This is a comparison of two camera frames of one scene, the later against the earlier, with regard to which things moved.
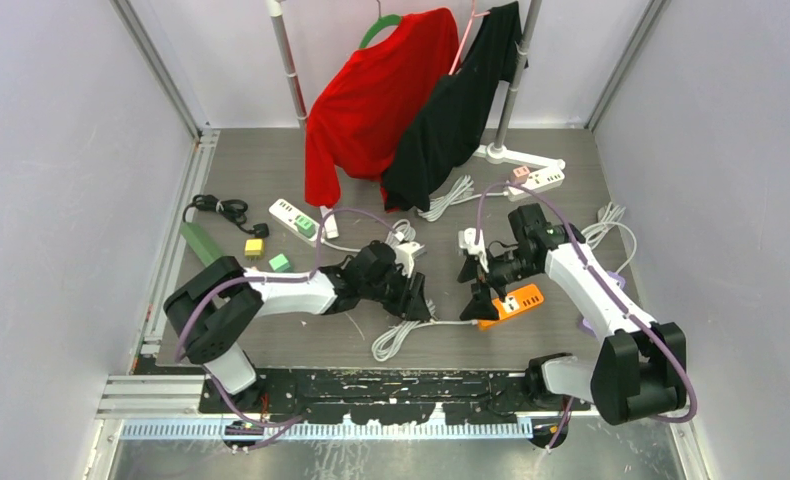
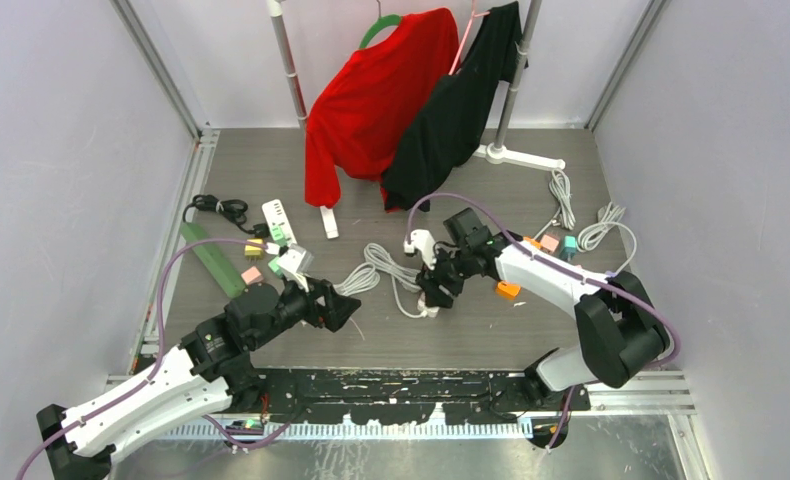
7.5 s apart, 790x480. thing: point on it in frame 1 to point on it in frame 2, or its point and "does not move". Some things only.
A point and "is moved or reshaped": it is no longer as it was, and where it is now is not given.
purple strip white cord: x=607 y=217 does not move
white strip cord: x=398 y=232 is moved or reshaped
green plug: x=305 y=226 to x=278 y=236
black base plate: x=378 y=397 does not move
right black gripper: x=481 y=307 to x=434 y=295
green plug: x=280 y=263 does not move
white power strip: x=294 y=221 is moved or reshaped
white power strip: x=538 y=180 is moved or reshaped
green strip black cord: x=228 y=210 does not move
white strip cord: x=461 y=191 is moved or reshaped
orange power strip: x=514 y=302 is moved or reshaped
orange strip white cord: x=390 y=342 to x=561 y=190
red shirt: x=360 y=117 does not move
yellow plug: x=254 y=247 does not move
